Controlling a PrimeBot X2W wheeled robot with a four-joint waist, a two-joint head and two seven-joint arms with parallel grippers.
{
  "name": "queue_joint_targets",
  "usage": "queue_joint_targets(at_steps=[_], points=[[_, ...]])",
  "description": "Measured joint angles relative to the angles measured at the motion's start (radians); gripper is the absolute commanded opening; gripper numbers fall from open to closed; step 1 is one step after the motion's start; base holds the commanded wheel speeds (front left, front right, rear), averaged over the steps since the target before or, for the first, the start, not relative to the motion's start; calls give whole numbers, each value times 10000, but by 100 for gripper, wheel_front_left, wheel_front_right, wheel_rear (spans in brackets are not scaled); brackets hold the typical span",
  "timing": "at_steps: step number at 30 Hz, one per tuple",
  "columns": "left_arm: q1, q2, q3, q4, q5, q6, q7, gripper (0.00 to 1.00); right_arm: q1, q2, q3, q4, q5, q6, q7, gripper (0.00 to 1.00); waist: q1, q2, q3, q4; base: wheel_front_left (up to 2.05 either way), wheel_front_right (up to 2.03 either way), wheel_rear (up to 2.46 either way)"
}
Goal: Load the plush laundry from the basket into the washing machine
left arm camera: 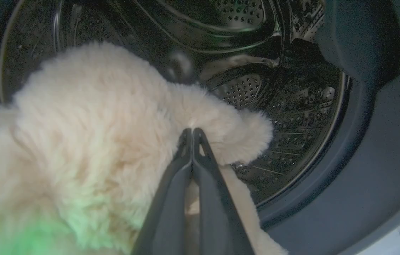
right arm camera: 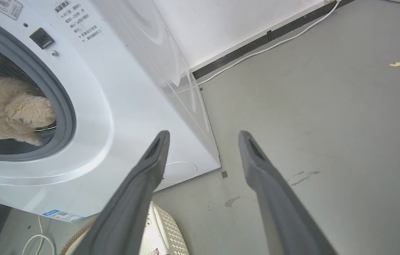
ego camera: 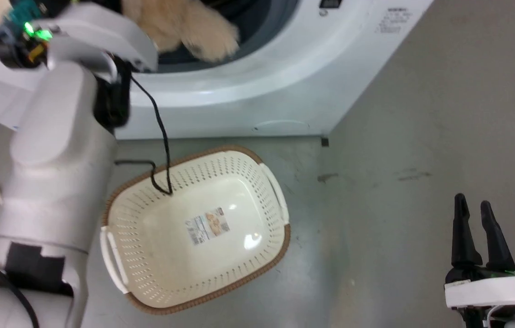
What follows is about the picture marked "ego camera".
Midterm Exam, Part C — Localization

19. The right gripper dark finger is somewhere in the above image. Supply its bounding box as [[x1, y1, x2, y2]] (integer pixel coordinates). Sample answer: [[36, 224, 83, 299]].
[[451, 193, 484, 269], [480, 200, 515, 274]]

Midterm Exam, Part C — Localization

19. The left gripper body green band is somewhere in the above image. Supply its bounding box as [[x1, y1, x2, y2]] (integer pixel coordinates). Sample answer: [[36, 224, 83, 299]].
[[0, 0, 60, 70]]

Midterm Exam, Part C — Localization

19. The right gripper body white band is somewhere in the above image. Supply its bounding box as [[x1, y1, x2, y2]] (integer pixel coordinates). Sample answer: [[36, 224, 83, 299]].
[[444, 265, 515, 328]]

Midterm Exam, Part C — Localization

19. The beige fluffy towel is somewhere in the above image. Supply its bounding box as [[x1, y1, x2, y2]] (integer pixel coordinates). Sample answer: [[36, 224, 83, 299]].
[[121, 0, 241, 63]]

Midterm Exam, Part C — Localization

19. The white front-load washing machine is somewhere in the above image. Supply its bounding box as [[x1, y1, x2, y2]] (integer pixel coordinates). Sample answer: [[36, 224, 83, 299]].
[[0, 0, 436, 140]]

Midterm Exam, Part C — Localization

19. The cream perforated laundry basket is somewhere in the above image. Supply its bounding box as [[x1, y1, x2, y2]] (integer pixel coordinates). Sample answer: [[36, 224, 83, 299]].
[[99, 145, 292, 316]]

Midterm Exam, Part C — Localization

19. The printed product label sticker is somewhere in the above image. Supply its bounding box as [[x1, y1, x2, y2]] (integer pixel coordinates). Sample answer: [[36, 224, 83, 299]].
[[185, 207, 231, 246]]

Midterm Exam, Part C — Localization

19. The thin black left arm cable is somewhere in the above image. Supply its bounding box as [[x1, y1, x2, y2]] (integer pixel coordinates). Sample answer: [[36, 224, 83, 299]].
[[114, 75, 174, 197]]

